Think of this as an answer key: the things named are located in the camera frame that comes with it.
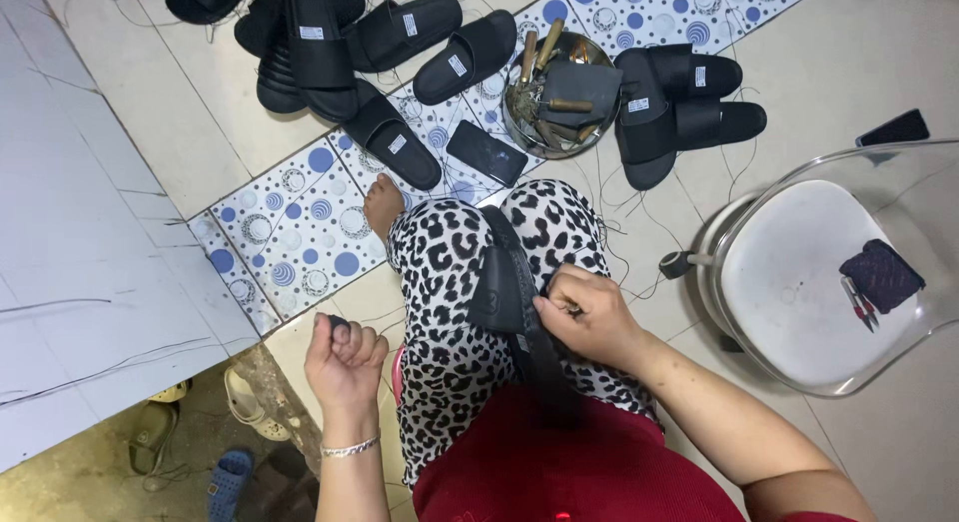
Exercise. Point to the person's left hand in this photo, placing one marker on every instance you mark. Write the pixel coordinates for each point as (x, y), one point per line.
(341, 379)

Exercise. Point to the person's right hand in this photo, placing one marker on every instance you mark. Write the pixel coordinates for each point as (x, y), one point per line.
(599, 327)

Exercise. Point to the metal needle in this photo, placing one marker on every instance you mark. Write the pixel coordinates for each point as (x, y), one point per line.
(574, 308)

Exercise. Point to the black slide sandal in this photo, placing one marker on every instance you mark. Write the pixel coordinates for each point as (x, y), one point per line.
(643, 125)
(708, 74)
(502, 282)
(723, 123)

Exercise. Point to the pink stool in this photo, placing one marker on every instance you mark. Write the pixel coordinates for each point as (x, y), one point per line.
(396, 372)

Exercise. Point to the cream clog sandal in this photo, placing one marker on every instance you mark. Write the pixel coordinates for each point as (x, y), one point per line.
(247, 402)

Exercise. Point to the leopard print trousers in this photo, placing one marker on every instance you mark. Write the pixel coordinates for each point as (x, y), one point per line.
(442, 282)

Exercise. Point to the white round base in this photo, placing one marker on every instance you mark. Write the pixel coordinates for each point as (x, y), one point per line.
(709, 233)

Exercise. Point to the blue clog sandal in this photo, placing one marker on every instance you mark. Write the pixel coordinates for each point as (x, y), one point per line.
(228, 483)

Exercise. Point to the red ribbed shirt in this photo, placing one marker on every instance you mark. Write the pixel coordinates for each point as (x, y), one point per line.
(539, 469)

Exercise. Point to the pale yellow sandal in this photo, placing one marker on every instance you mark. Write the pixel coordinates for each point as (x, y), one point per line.
(169, 392)

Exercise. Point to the person's bare foot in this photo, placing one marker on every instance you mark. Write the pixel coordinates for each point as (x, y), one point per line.
(383, 203)

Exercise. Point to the white seat cushion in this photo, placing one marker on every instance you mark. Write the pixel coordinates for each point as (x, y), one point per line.
(787, 282)

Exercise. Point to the olive green sandal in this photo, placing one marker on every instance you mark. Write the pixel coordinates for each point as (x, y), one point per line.
(152, 436)

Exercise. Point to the round metal bowl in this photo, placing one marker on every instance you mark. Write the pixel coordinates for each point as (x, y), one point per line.
(528, 136)

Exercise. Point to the black smartphone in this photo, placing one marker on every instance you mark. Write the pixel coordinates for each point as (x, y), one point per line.
(893, 128)
(487, 153)

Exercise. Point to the dark grey leather piece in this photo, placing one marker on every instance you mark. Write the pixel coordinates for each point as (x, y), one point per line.
(583, 84)

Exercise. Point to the red thread snips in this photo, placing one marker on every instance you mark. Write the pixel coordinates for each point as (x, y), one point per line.
(859, 303)

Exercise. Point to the dark blue cloth pouch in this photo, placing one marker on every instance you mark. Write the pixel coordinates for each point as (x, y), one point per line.
(882, 275)

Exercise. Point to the heap of black slide sandals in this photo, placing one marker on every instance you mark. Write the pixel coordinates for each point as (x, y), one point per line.
(315, 50)

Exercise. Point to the clear plastic chair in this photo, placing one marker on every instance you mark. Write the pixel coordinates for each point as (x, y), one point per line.
(940, 207)

